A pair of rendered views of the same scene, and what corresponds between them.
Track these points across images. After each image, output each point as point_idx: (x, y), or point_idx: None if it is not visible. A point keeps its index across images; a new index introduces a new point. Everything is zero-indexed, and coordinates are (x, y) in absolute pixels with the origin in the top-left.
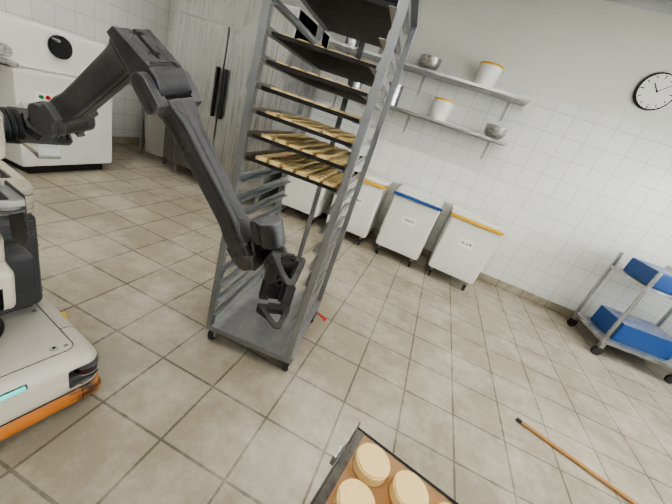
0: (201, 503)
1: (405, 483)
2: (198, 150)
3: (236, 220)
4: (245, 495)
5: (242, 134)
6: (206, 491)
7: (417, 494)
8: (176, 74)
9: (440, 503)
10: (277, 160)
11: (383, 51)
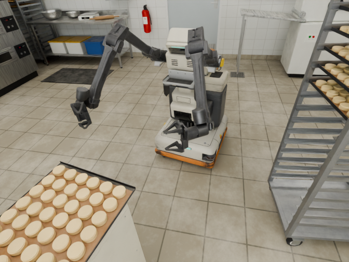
0: (192, 231)
1: (111, 200)
2: (193, 74)
3: (197, 106)
4: (202, 249)
5: (309, 64)
6: (197, 231)
7: (108, 205)
8: (197, 43)
9: (105, 213)
10: (336, 86)
11: None
